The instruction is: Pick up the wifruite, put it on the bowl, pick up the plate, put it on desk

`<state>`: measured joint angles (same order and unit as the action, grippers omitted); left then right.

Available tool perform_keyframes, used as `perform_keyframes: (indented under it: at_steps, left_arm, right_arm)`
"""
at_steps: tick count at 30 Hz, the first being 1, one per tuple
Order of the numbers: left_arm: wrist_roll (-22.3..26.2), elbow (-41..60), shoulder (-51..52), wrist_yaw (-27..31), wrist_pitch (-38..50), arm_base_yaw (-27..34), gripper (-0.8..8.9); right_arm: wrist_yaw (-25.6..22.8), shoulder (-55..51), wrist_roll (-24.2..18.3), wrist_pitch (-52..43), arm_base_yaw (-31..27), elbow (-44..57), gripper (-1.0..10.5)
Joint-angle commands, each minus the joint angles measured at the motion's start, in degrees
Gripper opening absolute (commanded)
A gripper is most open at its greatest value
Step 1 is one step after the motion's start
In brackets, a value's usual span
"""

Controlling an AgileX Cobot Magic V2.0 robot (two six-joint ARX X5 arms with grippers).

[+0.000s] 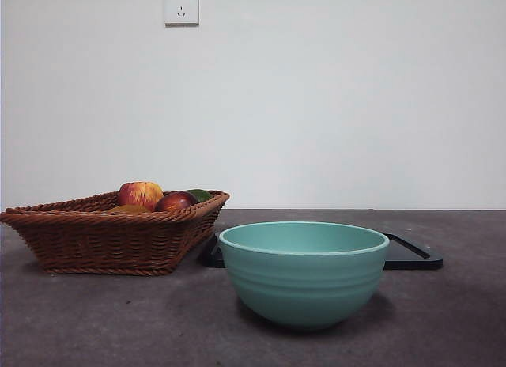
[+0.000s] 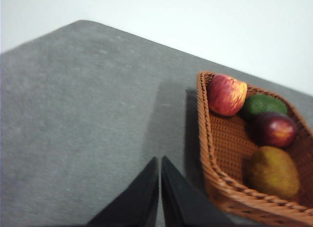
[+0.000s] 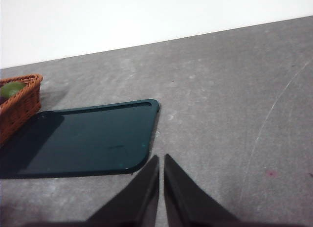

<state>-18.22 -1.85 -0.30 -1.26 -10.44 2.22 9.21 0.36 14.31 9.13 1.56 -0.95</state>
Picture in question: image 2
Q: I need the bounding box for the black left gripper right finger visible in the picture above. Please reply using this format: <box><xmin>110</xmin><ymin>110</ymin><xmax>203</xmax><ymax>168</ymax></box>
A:
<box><xmin>160</xmin><ymin>155</ymin><xmax>232</xmax><ymax>227</ymax></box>

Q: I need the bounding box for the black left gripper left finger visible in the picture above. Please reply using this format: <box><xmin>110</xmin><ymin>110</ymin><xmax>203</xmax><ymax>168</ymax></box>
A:
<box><xmin>87</xmin><ymin>156</ymin><xmax>159</xmax><ymax>227</ymax></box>

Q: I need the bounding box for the brown kiwi fruit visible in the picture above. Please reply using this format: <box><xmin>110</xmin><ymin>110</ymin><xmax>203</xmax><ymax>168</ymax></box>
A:
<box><xmin>246</xmin><ymin>145</ymin><xmax>301</xmax><ymax>201</ymax></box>

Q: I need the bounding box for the brown wicker basket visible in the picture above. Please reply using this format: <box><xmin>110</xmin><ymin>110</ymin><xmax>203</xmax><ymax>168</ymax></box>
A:
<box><xmin>196</xmin><ymin>70</ymin><xmax>313</xmax><ymax>227</ymax></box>

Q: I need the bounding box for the red and yellow apple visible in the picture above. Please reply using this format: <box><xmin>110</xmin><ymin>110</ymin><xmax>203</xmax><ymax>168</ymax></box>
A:
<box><xmin>207</xmin><ymin>74</ymin><xmax>248</xmax><ymax>116</ymax></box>

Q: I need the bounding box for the dark red plum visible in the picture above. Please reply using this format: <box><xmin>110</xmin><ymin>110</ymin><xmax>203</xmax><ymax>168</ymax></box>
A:
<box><xmin>251</xmin><ymin>112</ymin><xmax>298</xmax><ymax>148</ymax></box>

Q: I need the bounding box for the green avocado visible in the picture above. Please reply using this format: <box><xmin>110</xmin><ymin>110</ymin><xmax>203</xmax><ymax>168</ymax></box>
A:
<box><xmin>241</xmin><ymin>94</ymin><xmax>289</xmax><ymax>121</ymax></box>

